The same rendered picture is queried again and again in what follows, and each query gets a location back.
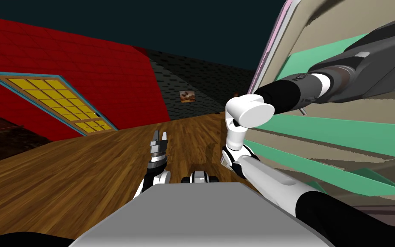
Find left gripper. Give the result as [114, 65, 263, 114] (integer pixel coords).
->
[149, 130, 168, 169]

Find beige and green door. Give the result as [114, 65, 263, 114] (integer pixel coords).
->
[247, 0, 395, 210]

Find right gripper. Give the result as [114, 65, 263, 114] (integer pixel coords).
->
[343, 13, 395, 99]

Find yellow window with blue frame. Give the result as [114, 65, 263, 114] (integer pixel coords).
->
[0, 70, 119, 137]

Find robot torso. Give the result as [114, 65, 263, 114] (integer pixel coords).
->
[69, 170, 335, 247]

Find small brown wall picture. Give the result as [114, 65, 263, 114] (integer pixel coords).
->
[179, 90, 197, 104]

